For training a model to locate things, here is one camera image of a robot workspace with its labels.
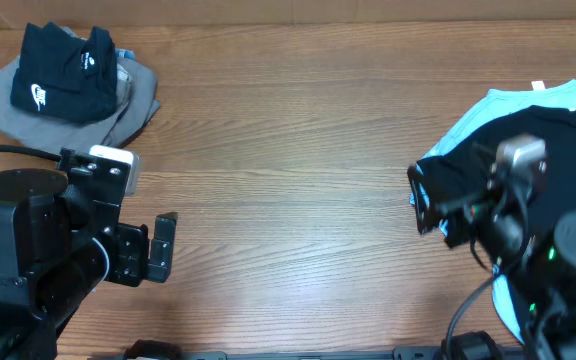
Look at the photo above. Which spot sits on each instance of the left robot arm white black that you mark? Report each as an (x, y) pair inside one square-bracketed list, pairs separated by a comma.
[(60, 237)]

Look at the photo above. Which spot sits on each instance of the black t-shirt in pile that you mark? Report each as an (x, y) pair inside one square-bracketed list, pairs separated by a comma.
[(510, 189)]

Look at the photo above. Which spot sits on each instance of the folded grey trousers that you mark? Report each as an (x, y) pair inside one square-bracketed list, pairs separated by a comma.
[(136, 105)]

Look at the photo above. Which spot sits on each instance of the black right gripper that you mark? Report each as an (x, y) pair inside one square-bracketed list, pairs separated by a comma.
[(471, 216)]

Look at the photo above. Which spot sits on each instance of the black t-shirt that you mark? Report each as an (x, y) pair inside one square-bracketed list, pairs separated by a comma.
[(64, 76), (510, 189)]

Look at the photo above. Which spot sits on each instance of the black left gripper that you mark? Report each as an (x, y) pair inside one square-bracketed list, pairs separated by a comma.
[(133, 245)]

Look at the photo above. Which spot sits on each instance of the light blue t-shirt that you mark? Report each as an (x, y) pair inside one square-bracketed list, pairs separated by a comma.
[(498, 105)]

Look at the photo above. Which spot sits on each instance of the folded blue white cloth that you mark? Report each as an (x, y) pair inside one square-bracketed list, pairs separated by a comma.
[(125, 53)]

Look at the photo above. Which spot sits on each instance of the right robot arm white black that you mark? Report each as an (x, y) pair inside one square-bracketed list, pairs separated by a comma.
[(539, 268)]

